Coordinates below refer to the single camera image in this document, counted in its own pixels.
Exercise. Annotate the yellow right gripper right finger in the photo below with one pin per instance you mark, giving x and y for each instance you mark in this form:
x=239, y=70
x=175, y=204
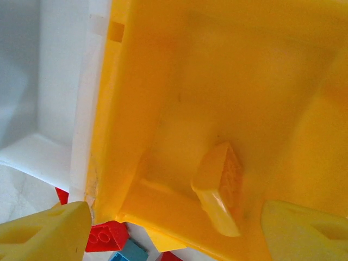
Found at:
x=293, y=233

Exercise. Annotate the blue lego brick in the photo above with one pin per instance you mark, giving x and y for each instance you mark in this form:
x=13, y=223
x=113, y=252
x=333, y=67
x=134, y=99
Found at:
x=130, y=251

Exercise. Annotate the red lego brick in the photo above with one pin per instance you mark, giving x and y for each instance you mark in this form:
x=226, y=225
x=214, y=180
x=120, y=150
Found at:
x=108, y=235
x=62, y=195
x=171, y=257

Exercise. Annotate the yellow plastic bin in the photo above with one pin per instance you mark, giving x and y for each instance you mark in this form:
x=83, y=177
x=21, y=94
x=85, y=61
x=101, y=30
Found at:
x=217, y=81

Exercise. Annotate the yellow lego brick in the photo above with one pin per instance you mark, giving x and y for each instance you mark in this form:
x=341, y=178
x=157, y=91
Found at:
x=217, y=185
x=166, y=242

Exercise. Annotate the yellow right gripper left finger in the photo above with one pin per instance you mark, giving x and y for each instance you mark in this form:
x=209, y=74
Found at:
x=68, y=231

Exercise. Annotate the white plastic bin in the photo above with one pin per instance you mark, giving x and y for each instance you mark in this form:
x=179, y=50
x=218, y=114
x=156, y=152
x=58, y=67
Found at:
x=59, y=81

